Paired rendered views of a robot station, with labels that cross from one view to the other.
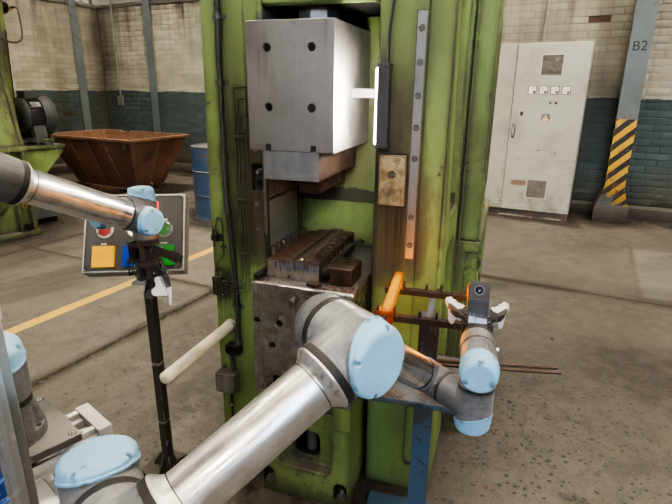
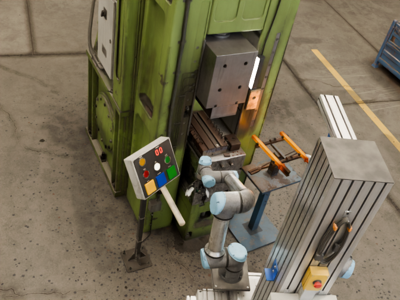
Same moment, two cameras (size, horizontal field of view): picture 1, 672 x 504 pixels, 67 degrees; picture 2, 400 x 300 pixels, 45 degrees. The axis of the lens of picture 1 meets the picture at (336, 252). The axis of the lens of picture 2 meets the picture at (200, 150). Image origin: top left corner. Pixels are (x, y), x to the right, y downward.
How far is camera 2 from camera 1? 284 cm
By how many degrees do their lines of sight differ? 50
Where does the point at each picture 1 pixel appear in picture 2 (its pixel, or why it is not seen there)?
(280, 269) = (209, 152)
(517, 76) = not seen: outside the picture
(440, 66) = (280, 52)
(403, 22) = (270, 38)
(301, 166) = (229, 110)
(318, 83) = (245, 77)
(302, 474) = (205, 227)
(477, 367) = not seen: hidden behind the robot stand
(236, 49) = (188, 56)
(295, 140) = (229, 100)
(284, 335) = not seen: hidden behind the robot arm
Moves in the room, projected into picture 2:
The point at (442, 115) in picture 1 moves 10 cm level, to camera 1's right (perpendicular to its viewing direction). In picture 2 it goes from (276, 70) to (284, 66)
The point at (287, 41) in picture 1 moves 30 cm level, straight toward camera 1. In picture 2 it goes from (235, 62) to (274, 85)
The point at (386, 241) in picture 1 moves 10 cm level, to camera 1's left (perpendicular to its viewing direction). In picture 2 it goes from (244, 122) to (235, 127)
